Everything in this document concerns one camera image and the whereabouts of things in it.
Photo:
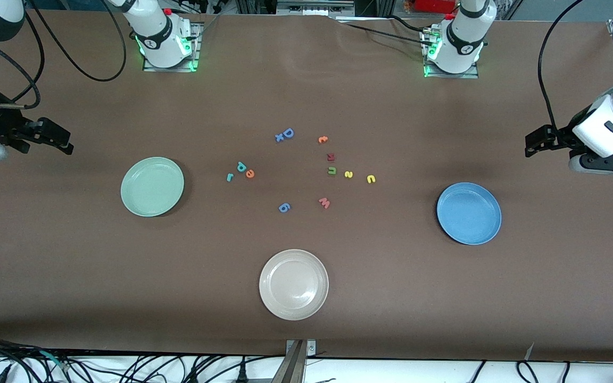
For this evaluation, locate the teal letter d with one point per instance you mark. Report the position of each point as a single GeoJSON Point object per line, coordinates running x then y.
{"type": "Point", "coordinates": [241, 166]}

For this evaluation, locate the red box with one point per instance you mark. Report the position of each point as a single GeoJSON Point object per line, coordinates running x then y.
{"type": "Point", "coordinates": [434, 5]}

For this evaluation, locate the metal table edge bracket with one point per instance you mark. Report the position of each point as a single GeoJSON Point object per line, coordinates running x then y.
{"type": "Point", "coordinates": [296, 367]}

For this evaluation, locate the beige plate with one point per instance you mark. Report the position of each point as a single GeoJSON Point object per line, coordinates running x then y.
{"type": "Point", "coordinates": [293, 284]}

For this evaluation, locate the pink letter w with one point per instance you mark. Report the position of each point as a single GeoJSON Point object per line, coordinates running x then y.
{"type": "Point", "coordinates": [324, 202]}

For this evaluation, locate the light green plate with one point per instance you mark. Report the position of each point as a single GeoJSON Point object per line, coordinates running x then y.
{"type": "Point", "coordinates": [152, 186]}

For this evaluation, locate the blue letter D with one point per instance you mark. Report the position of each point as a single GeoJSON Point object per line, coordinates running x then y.
{"type": "Point", "coordinates": [284, 132]}

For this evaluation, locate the small white tape strip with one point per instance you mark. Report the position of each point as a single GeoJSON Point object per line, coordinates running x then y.
{"type": "Point", "coordinates": [529, 354]}

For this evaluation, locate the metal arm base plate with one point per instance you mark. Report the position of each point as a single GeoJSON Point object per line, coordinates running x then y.
{"type": "Point", "coordinates": [453, 75]}
{"type": "Point", "coordinates": [168, 69]}

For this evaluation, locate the blue digit 6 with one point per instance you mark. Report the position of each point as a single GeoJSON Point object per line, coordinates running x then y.
{"type": "Point", "coordinates": [281, 206]}

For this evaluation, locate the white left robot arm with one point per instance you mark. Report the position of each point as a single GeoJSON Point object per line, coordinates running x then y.
{"type": "Point", "coordinates": [463, 37]}

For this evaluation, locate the black floor plug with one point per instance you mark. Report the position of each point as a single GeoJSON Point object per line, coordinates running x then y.
{"type": "Point", "coordinates": [241, 375]}

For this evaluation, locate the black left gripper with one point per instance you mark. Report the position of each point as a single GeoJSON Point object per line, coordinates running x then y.
{"type": "Point", "coordinates": [561, 136]}

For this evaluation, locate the blue plate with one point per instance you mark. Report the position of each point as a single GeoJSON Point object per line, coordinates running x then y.
{"type": "Point", "coordinates": [469, 213]}

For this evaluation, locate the brown table cover sheet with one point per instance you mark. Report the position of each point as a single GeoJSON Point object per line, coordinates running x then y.
{"type": "Point", "coordinates": [391, 298]}

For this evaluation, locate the aluminium frame rail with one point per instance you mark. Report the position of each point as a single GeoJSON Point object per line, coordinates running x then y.
{"type": "Point", "coordinates": [312, 6]}

